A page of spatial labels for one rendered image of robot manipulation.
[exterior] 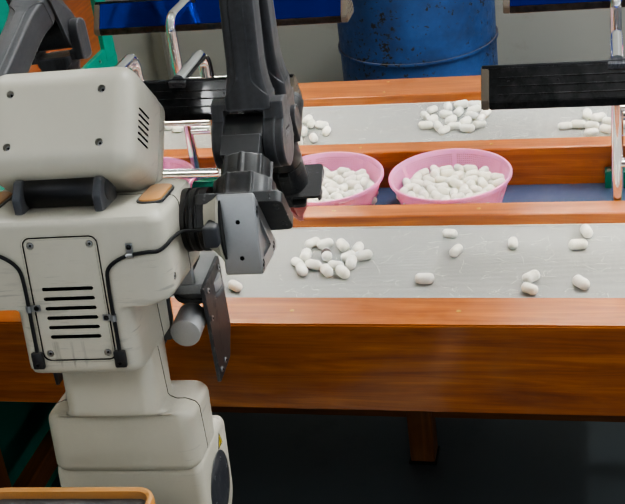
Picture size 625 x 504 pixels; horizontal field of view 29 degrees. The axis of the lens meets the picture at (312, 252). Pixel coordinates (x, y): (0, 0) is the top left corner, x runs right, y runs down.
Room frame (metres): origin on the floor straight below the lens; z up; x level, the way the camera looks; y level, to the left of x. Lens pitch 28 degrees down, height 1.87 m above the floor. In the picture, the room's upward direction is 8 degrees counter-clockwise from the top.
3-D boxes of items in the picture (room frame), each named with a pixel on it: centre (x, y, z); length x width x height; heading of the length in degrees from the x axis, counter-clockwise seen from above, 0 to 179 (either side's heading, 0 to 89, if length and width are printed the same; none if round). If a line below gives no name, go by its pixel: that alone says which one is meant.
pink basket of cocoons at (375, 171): (2.45, -0.05, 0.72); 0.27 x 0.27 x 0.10
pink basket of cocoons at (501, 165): (2.38, -0.32, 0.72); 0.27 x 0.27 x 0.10
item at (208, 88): (2.26, 0.29, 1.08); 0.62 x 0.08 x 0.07; 74
